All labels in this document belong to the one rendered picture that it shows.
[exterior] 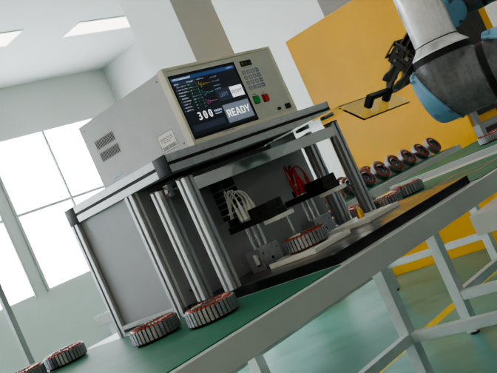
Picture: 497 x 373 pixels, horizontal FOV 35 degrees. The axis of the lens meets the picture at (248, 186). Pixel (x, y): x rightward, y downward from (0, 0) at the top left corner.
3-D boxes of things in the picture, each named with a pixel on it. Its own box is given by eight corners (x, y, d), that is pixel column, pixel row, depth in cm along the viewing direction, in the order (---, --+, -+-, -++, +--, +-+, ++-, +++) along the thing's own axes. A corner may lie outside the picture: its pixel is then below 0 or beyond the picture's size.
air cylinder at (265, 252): (285, 258, 201) (276, 238, 201) (267, 269, 195) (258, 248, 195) (271, 263, 204) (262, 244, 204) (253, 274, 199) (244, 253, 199)
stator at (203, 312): (247, 301, 164) (239, 285, 164) (229, 316, 154) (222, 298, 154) (201, 320, 168) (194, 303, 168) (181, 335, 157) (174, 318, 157)
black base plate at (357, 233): (470, 182, 208) (467, 175, 208) (339, 264, 160) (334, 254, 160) (336, 232, 239) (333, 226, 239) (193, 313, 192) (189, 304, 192)
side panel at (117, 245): (193, 312, 193) (139, 191, 194) (185, 317, 191) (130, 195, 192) (128, 334, 212) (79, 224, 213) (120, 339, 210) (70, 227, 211)
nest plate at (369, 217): (399, 204, 208) (398, 200, 208) (370, 221, 197) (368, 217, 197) (356, 221, 218) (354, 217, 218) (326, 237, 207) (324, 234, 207)
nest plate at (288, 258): (351, 232, 190) (349, 228, 190) (316, 253, 179) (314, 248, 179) (306, 249, 201) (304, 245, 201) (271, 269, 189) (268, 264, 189)
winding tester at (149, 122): (298, 111, 225) (268, 45, 226) (195, 146, 193) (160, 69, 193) (210, 158, 251) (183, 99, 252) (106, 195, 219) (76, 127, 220)
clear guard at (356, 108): (410, 102, 213) (401, 81, 213) (364, 120, 195) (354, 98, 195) (321, 145, 235) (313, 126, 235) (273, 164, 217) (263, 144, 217)
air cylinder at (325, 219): (336, 229, 219) (328, 212, 219) (322, 238, 213) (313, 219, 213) (323, 234, 222) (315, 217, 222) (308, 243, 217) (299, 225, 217)
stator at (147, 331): (129, 348, 175) (122, 333, 175) (173, 326, 180) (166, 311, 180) (142, 348, 165) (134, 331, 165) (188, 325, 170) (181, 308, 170)
